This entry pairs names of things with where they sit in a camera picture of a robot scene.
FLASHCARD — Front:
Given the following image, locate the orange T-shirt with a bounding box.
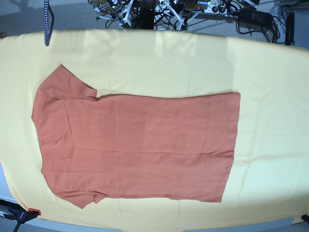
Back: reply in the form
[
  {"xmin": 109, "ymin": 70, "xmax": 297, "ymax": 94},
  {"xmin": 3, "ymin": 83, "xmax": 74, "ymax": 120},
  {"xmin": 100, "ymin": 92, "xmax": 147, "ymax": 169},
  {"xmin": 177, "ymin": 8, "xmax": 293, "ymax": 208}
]
[{"xmin": 32, "ymin": 66, "xmax": 240, "ymax": 208}]

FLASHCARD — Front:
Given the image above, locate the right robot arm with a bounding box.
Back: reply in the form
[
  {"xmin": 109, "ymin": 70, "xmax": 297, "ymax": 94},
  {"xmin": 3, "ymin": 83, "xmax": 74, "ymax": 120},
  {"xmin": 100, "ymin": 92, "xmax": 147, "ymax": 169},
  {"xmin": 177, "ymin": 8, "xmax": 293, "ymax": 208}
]
[{"xmin": 87, "ymin": 0, "xmax": 134, "ymax": 29}]

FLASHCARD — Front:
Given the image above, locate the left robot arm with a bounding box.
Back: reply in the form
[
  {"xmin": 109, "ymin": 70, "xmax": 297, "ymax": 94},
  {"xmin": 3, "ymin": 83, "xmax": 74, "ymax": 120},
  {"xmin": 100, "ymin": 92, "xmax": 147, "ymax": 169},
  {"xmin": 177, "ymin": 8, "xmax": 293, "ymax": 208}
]
[{"xmin": 154, "ymin": 0, "xmax": 203, "ymax": 31}]

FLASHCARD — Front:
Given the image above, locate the white power strip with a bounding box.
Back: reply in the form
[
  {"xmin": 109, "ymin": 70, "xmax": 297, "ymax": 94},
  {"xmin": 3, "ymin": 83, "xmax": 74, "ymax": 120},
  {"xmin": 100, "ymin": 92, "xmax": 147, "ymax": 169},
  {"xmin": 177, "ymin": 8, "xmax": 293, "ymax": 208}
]
[{"xmin": 194, "ymin": 1, "xmax": 240, "ymax": 17}]

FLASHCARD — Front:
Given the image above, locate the yellow table cloth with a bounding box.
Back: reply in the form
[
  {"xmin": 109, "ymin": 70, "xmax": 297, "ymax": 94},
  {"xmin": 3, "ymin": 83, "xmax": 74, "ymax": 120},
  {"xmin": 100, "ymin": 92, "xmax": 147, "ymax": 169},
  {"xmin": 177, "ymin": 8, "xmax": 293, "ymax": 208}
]
[{"xmin": 0, "ymin": 29, "xmax": 309, "ymax": 232}]

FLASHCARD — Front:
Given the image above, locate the black power adapter box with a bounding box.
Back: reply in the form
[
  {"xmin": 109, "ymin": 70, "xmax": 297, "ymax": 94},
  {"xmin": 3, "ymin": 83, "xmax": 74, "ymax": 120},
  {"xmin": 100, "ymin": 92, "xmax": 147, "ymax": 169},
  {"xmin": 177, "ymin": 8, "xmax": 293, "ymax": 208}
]
[{"xmin": 238, "ymin": 9, "xmax": 273, "ymax": 27}]

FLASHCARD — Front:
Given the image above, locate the black upright box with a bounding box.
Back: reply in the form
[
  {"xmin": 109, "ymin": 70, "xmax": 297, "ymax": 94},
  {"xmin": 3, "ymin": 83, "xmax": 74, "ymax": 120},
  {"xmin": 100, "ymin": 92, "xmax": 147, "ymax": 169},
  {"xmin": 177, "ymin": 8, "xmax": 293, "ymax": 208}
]
[{"xmin": 285, "ymin": 12, "xmax": 295, "ymax": 46}]

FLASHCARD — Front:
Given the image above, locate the black bar clamp red pad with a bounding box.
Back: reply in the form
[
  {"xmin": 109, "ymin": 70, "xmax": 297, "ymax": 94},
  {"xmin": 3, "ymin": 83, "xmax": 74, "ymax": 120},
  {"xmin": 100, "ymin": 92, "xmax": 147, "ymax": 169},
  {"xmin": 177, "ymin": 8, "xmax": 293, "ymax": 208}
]
[{"xmin": 0, "ymin": 200, "xmax": 42, "ymax": 232}]

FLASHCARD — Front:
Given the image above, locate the black clamp right corner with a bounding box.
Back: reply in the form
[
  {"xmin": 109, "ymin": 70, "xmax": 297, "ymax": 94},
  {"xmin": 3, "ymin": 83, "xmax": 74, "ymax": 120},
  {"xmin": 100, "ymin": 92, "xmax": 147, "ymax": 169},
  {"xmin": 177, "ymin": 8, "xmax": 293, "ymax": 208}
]
[{"xmin": 301, "ymin": 215, "xmax": 309, "ymax": 224}]

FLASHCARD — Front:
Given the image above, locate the black centre stand post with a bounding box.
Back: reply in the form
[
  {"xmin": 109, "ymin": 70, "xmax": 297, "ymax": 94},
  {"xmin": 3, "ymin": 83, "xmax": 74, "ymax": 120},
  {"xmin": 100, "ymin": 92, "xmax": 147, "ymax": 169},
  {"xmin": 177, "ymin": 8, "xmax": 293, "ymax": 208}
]
[{"xmin": 139, "ymin": 0, "xmax": 156, "ymax": 30}]

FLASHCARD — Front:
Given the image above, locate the braided black white cable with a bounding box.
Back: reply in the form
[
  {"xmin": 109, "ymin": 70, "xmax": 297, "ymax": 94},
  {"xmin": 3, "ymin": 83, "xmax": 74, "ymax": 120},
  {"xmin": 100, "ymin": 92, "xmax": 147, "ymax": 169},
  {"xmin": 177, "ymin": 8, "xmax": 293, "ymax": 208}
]
[{"xmin": 43, "ymin": 0, "xmax": 55, "ymax": 47}]

